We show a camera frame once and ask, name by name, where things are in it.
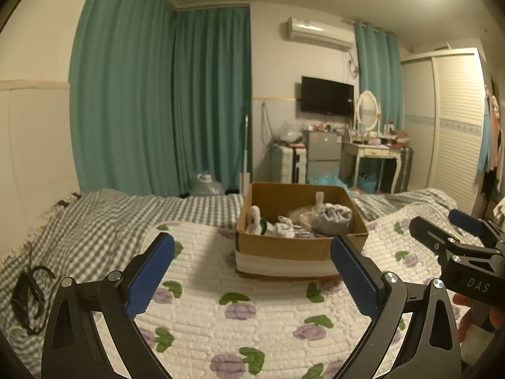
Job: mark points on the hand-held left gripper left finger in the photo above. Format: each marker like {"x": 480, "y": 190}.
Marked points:
{"x": 152, "y": 276}

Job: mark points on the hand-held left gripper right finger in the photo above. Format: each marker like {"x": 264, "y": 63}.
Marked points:
{"x": 355, "y": 276}

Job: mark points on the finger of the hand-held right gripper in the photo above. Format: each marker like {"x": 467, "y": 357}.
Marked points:
{"x": 430, "y": 232}
{"x": 465, "y": 218}

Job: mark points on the grey cloth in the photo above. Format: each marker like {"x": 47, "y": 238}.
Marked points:
{"x": 333, "y": 219}

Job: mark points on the cardboard box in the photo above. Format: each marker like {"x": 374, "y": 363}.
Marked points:
{"x": 284, "y": 248}

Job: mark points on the cream cloth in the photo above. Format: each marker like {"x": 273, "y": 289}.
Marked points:
{"x": 303, "y": 215}

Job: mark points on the cream roll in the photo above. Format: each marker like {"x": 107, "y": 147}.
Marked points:
{"x": 319, "y": 199}

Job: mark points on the large white sock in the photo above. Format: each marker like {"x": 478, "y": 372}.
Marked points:
{"x": 285, "y": 227}

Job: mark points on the white sock with green trim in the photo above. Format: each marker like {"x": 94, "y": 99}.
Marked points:
{"x": 256, "y": 221}

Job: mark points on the person's right hand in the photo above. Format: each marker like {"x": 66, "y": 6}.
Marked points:
{"x": 466, "y": 321}

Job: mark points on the dark suitcase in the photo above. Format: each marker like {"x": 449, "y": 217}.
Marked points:
{"x": 404, "y": 167}

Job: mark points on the grey checked blanket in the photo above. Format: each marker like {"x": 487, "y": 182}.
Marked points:
{"x": 98, "y": 225}

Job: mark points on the blue basket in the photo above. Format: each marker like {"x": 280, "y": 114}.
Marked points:
{"x": 367, "y": 185}

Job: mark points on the hanging clothes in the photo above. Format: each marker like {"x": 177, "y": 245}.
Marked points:
{"x": 491, "y": 142}

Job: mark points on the white louvred wardrobe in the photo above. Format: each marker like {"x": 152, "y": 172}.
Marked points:
{"x": 453, "y": 126}

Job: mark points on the blue plastic bag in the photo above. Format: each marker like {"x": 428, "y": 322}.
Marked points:
{"x": 329, "y": 179}

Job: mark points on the white dressing table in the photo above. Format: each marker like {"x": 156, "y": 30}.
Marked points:
{"x": 371, "y": 150}

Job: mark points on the white floral quilt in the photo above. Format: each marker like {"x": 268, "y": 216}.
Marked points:
{"x": 252, "y": 284}

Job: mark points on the clear plastic floor bag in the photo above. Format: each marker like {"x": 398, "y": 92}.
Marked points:
{"x": 206, "y": 185}

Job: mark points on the brown patterned bed sheet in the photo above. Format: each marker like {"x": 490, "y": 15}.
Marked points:
{"x": 65, "y": 202}

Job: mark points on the small grey fridge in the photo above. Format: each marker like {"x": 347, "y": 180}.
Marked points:
{"x": 321, "y": 150}

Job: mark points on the white suitcase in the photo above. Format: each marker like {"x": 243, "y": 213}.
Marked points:
{"x": 288, "y": 164}

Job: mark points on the white oval mirror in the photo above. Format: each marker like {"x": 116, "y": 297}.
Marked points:
{"x": 367, "y": 107}

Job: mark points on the clear plastic bag on suitcase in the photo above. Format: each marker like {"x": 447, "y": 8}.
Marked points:
{"x": 291, "y": 131}

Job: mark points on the narrow teal curtain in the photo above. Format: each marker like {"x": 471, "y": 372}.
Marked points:
{"x": 378, "y": 63}

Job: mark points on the wide teal curtain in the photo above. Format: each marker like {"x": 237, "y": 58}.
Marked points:
{"x": 122, "y": 87}

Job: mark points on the white air conditioner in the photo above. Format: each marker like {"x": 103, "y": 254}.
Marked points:
{"x": 319, "y": 33}

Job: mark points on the black wall television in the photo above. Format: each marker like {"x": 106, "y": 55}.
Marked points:
{"x": 327, "y": 95}

